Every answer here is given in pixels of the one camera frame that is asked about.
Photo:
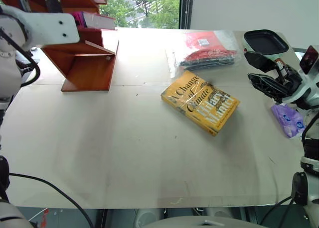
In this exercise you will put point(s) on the thick red-covered book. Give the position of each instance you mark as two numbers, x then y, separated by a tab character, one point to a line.
99	21

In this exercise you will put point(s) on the red booklet in bag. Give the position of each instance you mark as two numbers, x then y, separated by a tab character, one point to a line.
207	42

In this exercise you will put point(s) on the green trees outside window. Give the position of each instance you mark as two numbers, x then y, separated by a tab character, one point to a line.
154	6

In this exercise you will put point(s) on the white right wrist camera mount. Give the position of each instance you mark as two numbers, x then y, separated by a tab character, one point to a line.
310	88

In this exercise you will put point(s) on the black window frame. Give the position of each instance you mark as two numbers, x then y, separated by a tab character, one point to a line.
187	9

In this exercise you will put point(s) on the orange-brown wooden bookshelf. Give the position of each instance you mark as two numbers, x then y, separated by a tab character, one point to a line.
87	71

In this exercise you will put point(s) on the yellow paperback book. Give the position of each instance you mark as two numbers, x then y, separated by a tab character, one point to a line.
199	102

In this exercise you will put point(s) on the black stack in bag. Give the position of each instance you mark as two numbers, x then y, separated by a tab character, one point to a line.
211	60

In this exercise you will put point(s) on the grey rounded dome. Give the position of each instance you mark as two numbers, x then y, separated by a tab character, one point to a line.
199	223

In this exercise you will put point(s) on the clear plastic bag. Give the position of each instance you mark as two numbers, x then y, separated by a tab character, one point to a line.
174	61

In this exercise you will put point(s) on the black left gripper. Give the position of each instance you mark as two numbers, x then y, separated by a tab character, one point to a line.
53	1

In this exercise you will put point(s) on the dark table leg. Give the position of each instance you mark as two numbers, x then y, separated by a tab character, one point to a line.
103	218

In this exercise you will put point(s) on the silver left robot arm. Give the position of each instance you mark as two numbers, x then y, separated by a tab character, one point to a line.
7	68

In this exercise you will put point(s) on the pink book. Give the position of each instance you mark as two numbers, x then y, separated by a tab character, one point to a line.
78	18

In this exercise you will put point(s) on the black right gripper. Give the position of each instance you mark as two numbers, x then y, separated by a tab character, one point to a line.
290	79

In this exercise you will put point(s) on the black plastic tray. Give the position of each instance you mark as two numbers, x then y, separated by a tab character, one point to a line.
265	41

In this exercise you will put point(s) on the purple tissue pack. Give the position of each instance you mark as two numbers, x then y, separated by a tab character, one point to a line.
289	121

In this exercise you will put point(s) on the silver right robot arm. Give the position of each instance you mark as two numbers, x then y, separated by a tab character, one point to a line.
311	188

